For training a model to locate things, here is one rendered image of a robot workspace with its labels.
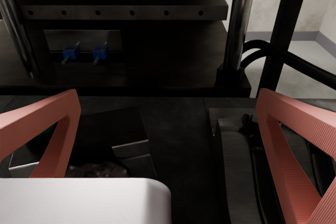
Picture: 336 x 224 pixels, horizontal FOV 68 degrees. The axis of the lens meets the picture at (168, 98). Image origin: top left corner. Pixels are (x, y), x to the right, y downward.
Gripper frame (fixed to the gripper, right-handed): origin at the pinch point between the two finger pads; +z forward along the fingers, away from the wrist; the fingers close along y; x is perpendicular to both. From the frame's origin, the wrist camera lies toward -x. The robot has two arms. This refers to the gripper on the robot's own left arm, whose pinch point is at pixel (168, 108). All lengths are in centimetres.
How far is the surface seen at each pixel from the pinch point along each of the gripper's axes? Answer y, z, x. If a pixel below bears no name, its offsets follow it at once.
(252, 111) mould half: -22, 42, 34
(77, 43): 33, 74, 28
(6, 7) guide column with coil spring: 51, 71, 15
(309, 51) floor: -163, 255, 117
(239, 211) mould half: -11.7, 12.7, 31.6
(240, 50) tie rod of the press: -24, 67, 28
